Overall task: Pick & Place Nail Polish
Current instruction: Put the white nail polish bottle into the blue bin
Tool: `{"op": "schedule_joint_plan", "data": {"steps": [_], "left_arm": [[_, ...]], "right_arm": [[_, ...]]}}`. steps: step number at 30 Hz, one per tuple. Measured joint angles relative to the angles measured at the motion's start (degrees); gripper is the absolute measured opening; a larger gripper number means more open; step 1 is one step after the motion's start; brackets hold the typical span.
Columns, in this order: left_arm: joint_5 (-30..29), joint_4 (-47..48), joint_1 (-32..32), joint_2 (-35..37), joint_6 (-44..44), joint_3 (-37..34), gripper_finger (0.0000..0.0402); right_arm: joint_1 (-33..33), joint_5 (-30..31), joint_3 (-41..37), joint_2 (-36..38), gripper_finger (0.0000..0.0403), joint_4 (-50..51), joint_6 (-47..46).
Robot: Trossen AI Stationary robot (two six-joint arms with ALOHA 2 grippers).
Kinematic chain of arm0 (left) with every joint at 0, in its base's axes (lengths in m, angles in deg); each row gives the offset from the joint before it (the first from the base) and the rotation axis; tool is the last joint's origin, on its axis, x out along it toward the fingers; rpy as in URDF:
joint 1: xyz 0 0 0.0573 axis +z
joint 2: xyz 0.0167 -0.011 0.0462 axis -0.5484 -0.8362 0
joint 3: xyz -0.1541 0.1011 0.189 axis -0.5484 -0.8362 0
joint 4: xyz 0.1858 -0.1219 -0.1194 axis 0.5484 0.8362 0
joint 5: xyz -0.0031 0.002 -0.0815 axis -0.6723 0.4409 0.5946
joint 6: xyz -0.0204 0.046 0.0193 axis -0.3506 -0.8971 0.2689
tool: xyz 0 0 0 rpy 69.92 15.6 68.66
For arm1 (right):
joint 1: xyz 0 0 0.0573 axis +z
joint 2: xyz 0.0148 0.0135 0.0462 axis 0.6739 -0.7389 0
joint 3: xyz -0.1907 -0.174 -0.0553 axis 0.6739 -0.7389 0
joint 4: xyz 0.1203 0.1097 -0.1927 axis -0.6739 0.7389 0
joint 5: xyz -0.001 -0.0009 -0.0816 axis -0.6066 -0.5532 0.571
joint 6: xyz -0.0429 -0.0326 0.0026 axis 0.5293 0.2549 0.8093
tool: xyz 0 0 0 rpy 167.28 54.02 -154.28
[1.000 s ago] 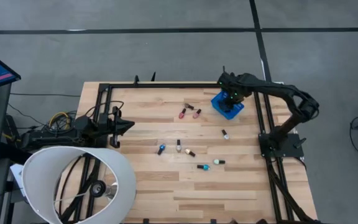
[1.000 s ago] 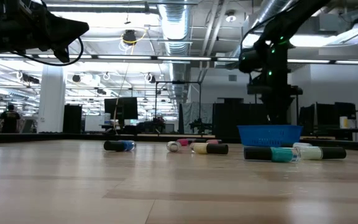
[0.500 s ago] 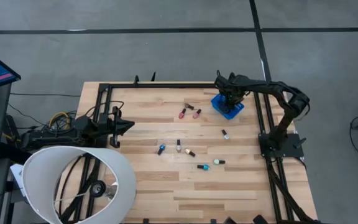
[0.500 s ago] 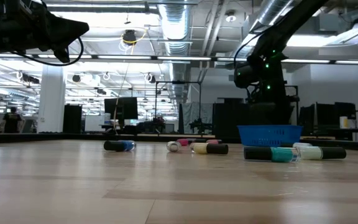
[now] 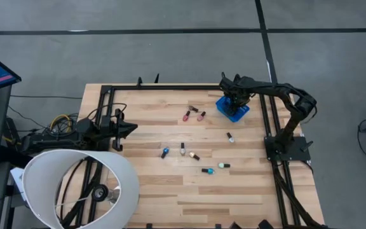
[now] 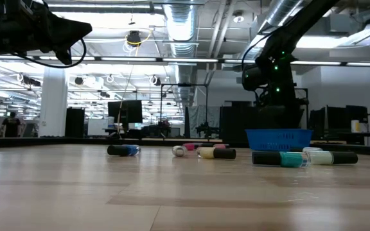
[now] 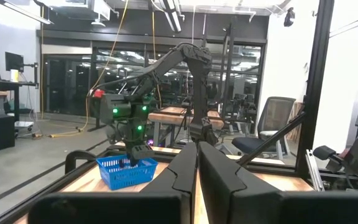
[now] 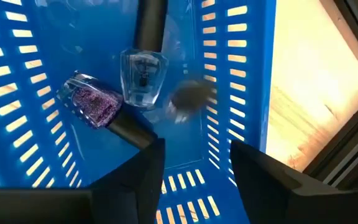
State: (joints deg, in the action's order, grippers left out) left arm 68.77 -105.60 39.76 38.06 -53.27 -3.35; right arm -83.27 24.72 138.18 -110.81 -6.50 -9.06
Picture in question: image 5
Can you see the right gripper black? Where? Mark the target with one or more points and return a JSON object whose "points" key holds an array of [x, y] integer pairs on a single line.
{"points": [[238, 87]]}

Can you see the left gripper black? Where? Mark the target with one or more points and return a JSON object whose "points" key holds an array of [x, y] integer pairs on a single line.
{"points": [[113, 127]]}

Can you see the white nail polish bottle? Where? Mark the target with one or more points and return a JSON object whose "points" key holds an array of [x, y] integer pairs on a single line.
{"points": [[230, 137]]}

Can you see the pink nail polish bottle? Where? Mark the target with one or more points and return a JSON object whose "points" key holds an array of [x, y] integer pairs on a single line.
{"points": [[201, 117]]}

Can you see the red nail polish bottle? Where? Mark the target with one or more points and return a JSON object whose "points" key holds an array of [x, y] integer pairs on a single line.
{"points": [[186, 117]]}

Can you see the mint green nail polish bottle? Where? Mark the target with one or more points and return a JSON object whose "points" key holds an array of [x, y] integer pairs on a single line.
{"points": [[222, 165]]}

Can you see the grey nail polish bottle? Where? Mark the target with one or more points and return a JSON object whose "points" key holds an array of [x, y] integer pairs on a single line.
{"points": [[182, 149]]}

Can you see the gold nail polish bottle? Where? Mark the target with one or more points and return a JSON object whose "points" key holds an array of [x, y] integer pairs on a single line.
{"points": [[194, 156]]}

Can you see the teal nail polish bottle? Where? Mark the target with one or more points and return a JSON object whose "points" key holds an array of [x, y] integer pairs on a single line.
{"points": [[208, 171]]}

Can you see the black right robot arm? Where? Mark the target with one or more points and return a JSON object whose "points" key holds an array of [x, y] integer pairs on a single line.
{"points": [[297, 98]]}

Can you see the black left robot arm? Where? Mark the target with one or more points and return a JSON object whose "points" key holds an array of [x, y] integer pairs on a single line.
{"points": [[56, 138]]}

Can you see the blue nail polish bottle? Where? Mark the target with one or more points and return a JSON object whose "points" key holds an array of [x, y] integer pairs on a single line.
{"points": [[165, 151]]}

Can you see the blue plastic basket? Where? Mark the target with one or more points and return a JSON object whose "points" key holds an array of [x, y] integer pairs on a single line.
{"points": [[238, 117]]}

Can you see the black table clamp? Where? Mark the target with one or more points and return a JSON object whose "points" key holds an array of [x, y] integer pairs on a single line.
{"points": [[139, 82], [157, 79]]}

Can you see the black lamp socket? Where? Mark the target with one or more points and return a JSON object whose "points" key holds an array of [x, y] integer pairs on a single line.
{"points": [[100, 192]]}

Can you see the white lamp shade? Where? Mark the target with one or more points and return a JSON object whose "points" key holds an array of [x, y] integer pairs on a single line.
{"points": [[43, 171]]}

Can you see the white paper sheet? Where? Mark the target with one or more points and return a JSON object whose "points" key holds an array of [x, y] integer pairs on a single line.
{"points": [[16, 178]]}

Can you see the black aluminium table frame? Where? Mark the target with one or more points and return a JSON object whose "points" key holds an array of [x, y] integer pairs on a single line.
{"points": [[170, 86]]}

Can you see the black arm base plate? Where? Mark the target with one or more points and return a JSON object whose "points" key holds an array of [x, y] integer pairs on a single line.
{"points": [[297, 153]]}

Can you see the black table edge bracket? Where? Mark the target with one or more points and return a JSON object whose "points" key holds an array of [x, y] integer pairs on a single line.
{"points": [[218, 226], [149, 226]]}

